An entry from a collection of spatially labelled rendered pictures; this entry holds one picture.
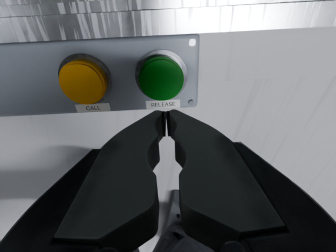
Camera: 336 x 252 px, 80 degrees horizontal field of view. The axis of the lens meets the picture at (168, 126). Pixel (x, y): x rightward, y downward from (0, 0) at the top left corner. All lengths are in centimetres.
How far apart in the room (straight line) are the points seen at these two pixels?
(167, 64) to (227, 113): 18
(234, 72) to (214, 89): 4
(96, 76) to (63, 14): 5
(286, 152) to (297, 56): 18
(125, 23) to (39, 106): 12
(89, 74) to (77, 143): 21
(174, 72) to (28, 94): 14
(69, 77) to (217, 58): 19
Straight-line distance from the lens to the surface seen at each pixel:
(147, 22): 18
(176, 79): 18
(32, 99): 24
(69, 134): 38
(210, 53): 30
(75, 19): 20
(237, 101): 33
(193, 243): 40
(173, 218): 45
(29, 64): 22
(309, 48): 35
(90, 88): 19
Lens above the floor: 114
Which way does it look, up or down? 58 degrees down
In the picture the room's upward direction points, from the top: 177 degrees clockwise
